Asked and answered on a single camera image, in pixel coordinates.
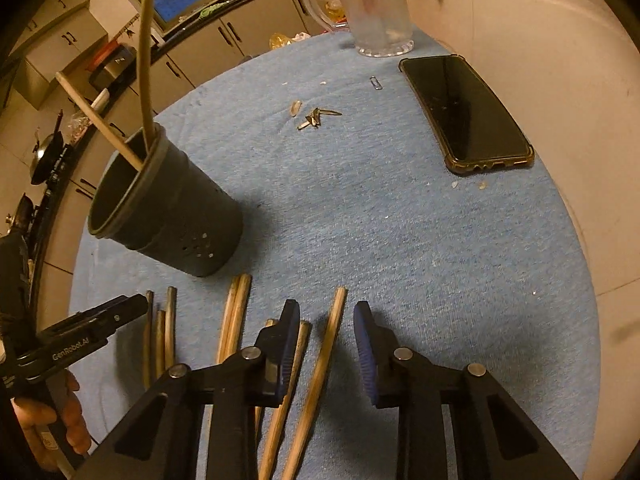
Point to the dark round utensil holder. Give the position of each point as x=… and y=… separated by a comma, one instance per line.
x=190, y=210

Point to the person's left hand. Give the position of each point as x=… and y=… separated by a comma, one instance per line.
x=35, y=420

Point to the blue towel table cover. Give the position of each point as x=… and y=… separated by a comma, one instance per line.
x=375, y=235

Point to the stainless steel countertop appliance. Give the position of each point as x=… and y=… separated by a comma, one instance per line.
x=120, y=67

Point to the beige upper kitchen cabinet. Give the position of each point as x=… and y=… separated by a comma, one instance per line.
x=55, y=45

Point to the clear glass mug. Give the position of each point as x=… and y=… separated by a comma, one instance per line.
x=375, y=10

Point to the small paper clip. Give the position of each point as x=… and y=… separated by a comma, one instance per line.
x=376, y=83

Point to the green cloth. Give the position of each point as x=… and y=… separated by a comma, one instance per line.
x=212, y=9

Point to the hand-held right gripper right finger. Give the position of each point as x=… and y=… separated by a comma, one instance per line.
x=364, y=355

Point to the white bottle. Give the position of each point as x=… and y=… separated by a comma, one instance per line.
x=100, y=98

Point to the steel wok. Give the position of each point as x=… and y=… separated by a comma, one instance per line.
x=45, y=157

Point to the clear plastic snack bag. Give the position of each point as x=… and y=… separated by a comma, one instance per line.
x=332, y=7

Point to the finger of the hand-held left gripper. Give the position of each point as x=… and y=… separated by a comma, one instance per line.
x=122, y=311

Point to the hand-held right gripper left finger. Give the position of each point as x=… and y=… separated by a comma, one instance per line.
x=291, y=355

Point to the yellow food bag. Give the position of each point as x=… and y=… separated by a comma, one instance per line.
x=282, y=41

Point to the black smartphone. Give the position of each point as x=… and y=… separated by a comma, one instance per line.
x=465, y=110

